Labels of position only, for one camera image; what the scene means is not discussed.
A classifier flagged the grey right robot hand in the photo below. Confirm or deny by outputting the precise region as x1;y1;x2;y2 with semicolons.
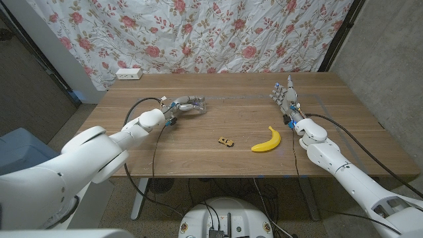
269;75;301;116

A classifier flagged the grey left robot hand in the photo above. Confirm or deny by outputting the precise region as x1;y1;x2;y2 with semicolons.
161;95;208;122

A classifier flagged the clear glass salt shaker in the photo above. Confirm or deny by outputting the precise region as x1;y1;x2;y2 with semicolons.
193;96;208;115

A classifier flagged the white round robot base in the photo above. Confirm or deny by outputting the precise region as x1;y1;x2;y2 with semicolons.
178;196;275;238

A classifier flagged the yellow toy banana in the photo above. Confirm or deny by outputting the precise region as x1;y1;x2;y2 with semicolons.
250;126;282;153

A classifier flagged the yellow toy car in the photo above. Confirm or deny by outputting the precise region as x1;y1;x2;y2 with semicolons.
217;136;235;148

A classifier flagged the white power strip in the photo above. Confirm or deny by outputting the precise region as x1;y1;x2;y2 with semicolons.
115;67;143;81

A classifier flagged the floral print backdrop cloth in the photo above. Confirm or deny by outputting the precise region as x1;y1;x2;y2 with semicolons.
26;0;354;91

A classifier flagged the black backdrop stand pole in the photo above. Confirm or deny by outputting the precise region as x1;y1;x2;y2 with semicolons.
317;0;366;73

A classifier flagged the black round fan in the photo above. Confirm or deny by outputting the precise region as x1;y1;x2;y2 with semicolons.
147;178;175;195

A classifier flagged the grey table leg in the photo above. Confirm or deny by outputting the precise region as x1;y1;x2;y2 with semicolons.
298;177;322;222

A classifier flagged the white table leg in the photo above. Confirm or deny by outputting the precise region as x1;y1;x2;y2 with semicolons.
130;178;150;221

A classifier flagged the blue-grey plastic bin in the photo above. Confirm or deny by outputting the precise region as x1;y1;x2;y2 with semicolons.
0;128;61;177

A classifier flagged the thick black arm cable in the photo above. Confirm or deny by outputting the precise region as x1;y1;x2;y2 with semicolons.
304;113;423;200
122;97;184;219

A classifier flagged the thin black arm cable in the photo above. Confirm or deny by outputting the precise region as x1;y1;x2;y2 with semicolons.
291;128;403;236
151;124;167;181

